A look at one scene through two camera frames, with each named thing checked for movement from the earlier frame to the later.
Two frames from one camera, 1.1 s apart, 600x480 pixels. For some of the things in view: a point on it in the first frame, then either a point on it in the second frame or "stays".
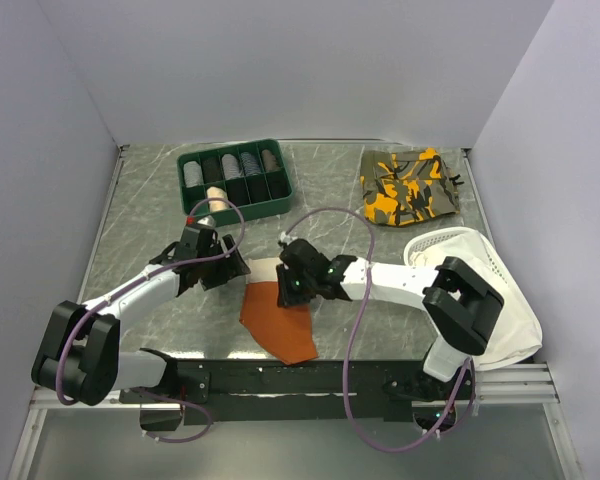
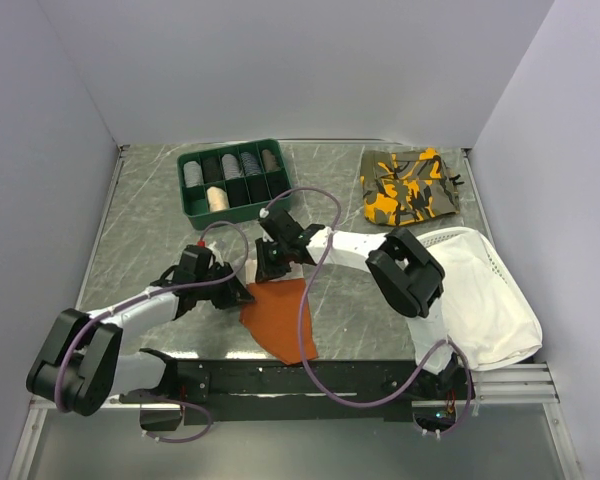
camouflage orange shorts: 407,186 stays
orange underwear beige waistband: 286,331 stays
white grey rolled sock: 230,166 stays
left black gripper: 234,265 to 235,293
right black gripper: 287,297 to 265,270
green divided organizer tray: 235,183 stays
